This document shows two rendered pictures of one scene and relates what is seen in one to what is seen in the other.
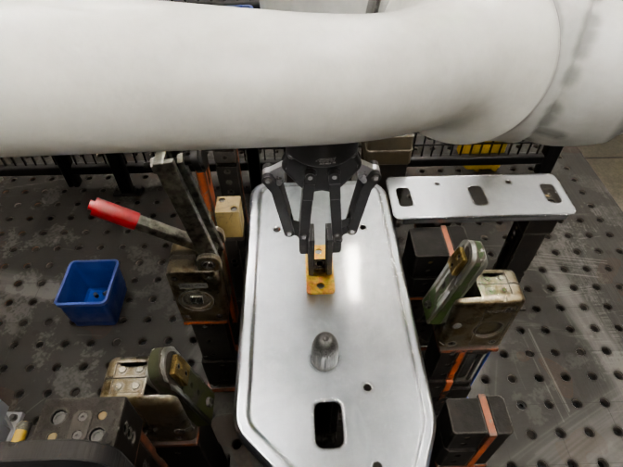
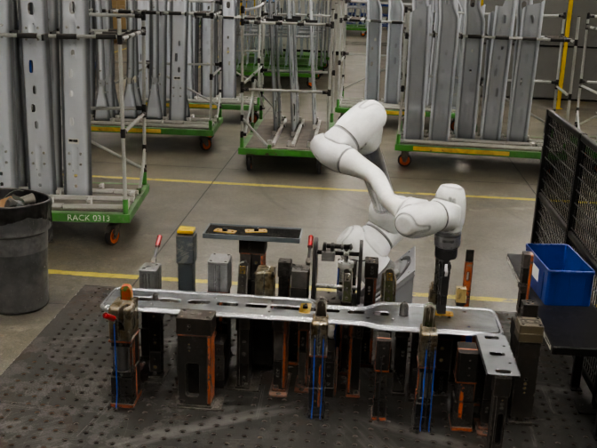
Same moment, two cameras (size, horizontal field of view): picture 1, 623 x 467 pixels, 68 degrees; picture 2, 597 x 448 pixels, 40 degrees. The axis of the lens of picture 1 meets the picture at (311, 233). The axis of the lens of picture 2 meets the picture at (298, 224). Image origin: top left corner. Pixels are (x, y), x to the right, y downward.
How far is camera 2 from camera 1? 2.75 m
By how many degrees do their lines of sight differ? 82
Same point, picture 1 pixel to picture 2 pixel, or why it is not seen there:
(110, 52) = (377, 183)
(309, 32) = (384, 190)
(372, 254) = (452, 326)
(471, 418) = (382, 335)
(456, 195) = (495, 348)
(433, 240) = (467, 346)
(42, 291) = not seen: hidden behind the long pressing
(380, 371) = (398, 322)
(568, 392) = not seen: outside the picture
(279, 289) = not seen: hidden behind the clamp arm
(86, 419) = (373, 260)
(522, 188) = (505, 364)
